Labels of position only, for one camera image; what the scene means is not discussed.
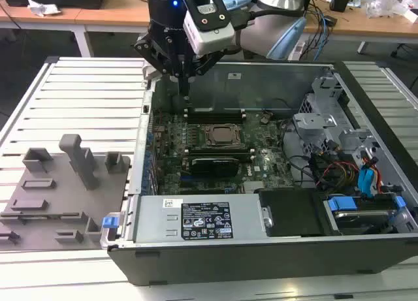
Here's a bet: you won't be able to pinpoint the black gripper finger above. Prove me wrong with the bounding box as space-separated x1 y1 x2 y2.
132 35 185 100
184 48 227 101

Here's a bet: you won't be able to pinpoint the green RAM stick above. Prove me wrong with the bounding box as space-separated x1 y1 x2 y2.
0 211 82 221

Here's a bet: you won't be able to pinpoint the installed RAM stick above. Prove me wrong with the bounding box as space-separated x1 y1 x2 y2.
187 106 246 116

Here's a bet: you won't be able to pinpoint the empty RAM slots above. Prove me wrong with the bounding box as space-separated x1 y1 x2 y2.
184 146 258 162

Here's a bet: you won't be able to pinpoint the grey case corner latch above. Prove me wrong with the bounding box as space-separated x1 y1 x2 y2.
142 61 161 82

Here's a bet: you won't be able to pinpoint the wooden desk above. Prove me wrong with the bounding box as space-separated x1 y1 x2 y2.
0 0 418 37

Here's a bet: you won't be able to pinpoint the CPU socket with metal cover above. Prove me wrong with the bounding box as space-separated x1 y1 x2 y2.
199 123 249 150

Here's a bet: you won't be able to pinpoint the white power strip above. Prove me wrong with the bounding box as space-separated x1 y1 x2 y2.
287 40 307 61

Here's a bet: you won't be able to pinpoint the black graphics card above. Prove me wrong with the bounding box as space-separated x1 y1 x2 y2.
189 156 242 178

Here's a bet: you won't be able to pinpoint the green motherboard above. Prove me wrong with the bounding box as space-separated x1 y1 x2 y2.
152 110 295 196

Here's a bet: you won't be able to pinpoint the crumpled white paper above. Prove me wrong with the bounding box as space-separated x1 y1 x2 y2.
27 0 62 18

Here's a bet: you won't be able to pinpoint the silver metal drive cage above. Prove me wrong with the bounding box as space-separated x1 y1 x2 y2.
292 74 383 159

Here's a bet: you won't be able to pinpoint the small black box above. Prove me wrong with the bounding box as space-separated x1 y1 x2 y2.
329 0 352 12

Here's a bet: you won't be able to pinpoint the silver power supply unit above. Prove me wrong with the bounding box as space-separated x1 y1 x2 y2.
133 193 270 245

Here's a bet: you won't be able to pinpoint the grey parts rack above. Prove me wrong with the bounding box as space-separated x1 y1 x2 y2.
0 133 133 251

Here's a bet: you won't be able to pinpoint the black plastic shroud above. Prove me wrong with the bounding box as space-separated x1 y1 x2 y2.
256 188 344 238

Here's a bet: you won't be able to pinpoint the clear plastic bags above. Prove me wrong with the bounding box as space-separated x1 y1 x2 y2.
364 0 410 20

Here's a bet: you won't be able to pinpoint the black open PC case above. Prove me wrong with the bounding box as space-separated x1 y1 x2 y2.
107 57 418 287

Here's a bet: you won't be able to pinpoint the hard disk in blue carrier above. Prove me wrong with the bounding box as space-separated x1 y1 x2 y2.
327 196 406 236

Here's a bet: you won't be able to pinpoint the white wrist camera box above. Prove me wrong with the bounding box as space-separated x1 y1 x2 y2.
182 0 236 55

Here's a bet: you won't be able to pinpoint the black camera cable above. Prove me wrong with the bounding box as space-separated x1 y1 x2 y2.
228 9 304 30

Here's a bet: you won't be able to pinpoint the blue cable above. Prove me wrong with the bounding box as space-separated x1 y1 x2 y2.
317 10 330 62

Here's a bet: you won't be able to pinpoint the red and yellow wire bundle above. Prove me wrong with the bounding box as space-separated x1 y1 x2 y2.
313 159 361 188

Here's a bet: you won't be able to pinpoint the blue flat data wire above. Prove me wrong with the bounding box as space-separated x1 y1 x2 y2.
357 168 382 198

